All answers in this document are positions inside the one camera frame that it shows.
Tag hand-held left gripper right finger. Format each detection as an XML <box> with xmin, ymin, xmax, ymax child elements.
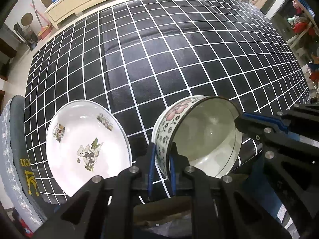
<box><xmin>168</xmin><ymin>142</ymin><xmax>292</xmax><ymax>239</ymax></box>

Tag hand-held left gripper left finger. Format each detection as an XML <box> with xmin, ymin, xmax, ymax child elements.
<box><xmin>32</xmin><ymin>142</ymin><xmax>157</xmax><ymax>239</ymax></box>

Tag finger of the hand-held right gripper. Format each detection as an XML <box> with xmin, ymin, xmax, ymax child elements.
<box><xmin>235</xmin><ymin>117</ymin><xmax>319</xmax><ymax>170</ymax></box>
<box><xmin>242</xmin><ymin>103</ymin><xmax>319</xmax><ymax>143</ymax></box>

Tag floral patterned bowl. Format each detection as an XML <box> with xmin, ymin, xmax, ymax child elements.
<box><xmin>151</xmin><ymin>95</ymin><xmax>243</xmax><ymax>182</ymax></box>

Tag white plate bear print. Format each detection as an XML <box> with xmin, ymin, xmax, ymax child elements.
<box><xmin>46</xmin><ymin>100</ymin><xmax>132</xmax><ymax>198</ymax></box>

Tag rack with red clothes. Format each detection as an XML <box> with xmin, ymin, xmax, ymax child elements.
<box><xmin>287</xmin><ymin>0</ymin><xmax>319</xmax><ymax>58</ymax></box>

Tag black white checked tablecloth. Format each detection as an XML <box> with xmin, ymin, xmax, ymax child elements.
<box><xmin>24</xmin><ymin>0</ymin><xmax>311</xmax><ymax>205</ymax></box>

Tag chair with grey cover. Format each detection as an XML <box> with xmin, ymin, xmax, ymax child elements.
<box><xmin>0</xmin><ymin>95</ymin><xmax>49</xmax><ymax>232</ymax></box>

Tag orange dustpan with broom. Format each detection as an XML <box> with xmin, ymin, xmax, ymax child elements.
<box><xmin>29</xmin><ymin>0</ymin><xmax>53</xmax><ymax>40</ymax></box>

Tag black floor appliance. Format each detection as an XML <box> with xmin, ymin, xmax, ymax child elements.
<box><xmin>13</xmin><ymin>12</ymin><xmax>38</xmax><ymax>51</ymax></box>

